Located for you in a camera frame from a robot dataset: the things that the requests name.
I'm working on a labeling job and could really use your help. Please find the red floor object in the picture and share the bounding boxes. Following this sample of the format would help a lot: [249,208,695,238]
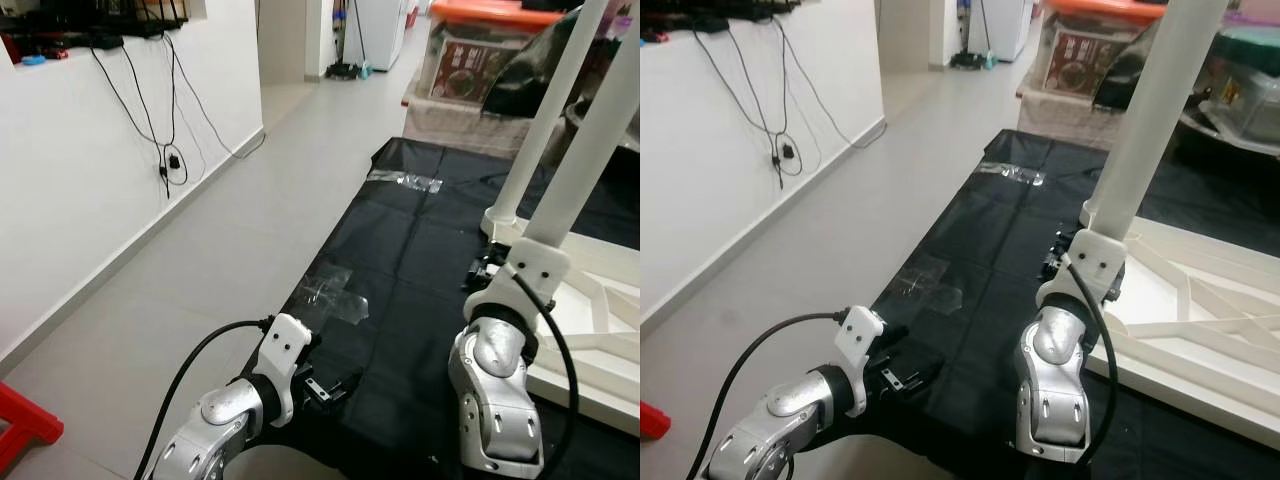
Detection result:
[640,400,673,441]
[0,382,64,471]

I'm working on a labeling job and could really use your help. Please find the white plastic table top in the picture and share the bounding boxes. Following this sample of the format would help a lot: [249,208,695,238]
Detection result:
[480,208,641,436]
[1078,195,1280,451]

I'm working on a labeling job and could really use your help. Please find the black wall cable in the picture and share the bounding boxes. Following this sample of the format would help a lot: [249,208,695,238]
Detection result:
[690,25,886,189]
[90,35,266,196]

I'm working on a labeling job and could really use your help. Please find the orange lidded clear bin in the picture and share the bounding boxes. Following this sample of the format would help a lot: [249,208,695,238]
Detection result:
[425,0,566,101]
[1040,0,1171,96]

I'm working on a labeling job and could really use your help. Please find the green round pot lid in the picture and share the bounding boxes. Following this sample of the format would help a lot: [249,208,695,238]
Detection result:
[1215,25,1280,76]

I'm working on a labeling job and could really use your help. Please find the red patterned box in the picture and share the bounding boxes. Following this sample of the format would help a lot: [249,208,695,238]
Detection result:
[432,35,516,101]
[1045,28,1126,93]

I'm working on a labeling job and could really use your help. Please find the black tablecloth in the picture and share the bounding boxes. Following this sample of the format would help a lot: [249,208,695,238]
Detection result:
[262,135,641,480]
[880,128,1280,480]

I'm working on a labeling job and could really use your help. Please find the clear plastic storage box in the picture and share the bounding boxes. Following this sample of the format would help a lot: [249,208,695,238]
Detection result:
[1195,55,1280,156]

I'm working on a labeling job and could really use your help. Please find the white fridge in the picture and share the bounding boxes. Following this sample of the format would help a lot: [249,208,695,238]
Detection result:
[968,0,1031,63]
[345,0,411,71]

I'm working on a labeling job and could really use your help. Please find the beige cloth covered crate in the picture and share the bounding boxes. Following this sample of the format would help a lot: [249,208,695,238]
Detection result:
[403,95,546,156]
[1018,88,1151,151]

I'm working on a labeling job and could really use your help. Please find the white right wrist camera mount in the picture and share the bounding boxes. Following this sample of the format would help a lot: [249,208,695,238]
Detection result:
[467,238,573,319]
[1035,228,1129,316]

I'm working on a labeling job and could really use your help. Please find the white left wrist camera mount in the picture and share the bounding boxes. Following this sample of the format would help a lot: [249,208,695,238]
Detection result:
[835,305,886,413]
[255,313,316,426]

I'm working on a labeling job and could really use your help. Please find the clear tape cross patch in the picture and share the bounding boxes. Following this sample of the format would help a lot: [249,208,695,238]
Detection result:
[298,262,371,326]
[895,255,966,313]

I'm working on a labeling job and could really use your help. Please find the clear tape strip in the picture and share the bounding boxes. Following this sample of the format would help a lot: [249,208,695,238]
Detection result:
[975,160,1046,186]

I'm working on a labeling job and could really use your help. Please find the black wire wall rack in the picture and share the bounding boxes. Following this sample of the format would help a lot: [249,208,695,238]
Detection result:
[0,0,189,49]
[640,0,801,31]

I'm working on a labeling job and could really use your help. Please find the black round basin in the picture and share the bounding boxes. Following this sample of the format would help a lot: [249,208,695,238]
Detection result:
[1175,110,1280,166]

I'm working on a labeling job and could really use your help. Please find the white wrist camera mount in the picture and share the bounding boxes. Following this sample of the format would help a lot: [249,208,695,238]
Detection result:
[255,313,316,426]
[835,305,886,413]
[467,238,573,319]
[1035,228,1129,316]

